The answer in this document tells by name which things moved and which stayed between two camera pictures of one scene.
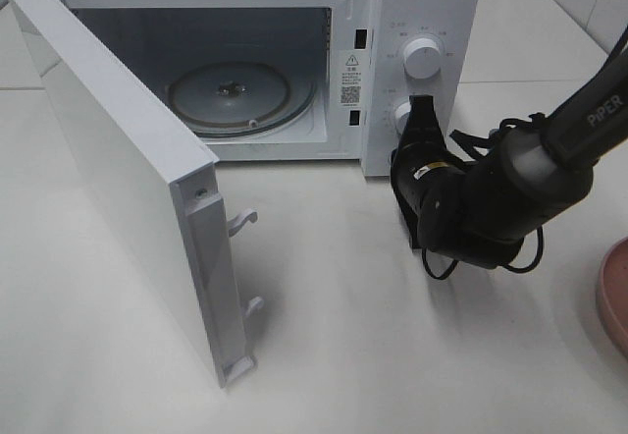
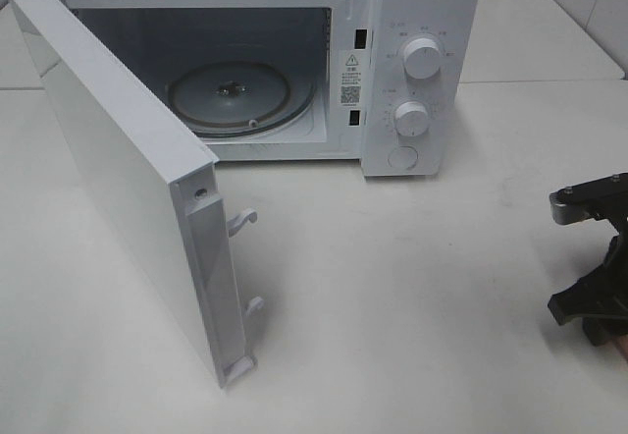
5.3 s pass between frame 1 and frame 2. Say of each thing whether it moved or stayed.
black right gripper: moved
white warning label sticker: stayed
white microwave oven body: stayed
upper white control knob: stayed
